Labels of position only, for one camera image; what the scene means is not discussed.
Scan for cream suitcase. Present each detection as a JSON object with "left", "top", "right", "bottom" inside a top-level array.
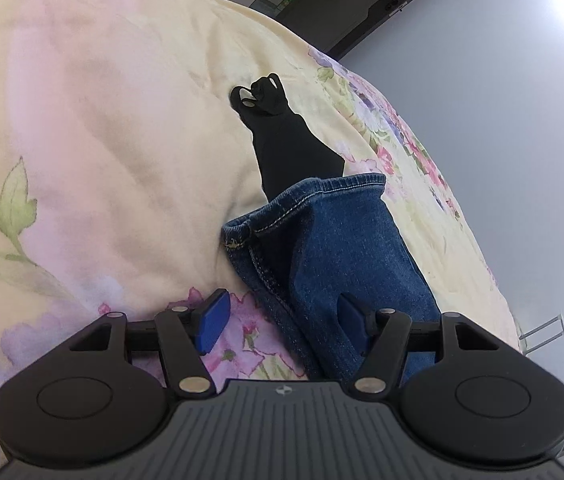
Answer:
[{"left": 519, "top": 314, "right": 564, "bottom": 357}]

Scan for floral bed blanket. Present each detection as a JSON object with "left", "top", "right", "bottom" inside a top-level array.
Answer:
[{"left": 0, "top": 0, "right": 529, "bottom": 480}]

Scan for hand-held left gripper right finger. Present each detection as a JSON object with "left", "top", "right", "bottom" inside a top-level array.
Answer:
[{"left": 336, "top": 293, "right": 505, "bottom": 395}]

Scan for dark brown door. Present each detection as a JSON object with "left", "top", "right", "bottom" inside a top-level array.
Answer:
[{"left": 282, "top": 0, "right": 469, "bottom": 62}]

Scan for black cloth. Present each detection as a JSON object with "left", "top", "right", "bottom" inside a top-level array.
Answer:
[{"left": 230, "top": 73, "right": 346, "bottom": 202}]

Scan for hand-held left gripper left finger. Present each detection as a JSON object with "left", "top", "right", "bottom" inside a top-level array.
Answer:
[{"left": 68, "top": 288, "right": 232, "bottom": 396}]

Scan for blue denim pants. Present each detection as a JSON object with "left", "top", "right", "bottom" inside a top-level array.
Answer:
[{"left": 221, "top": 173, "right": 444, "bottom": 382}]

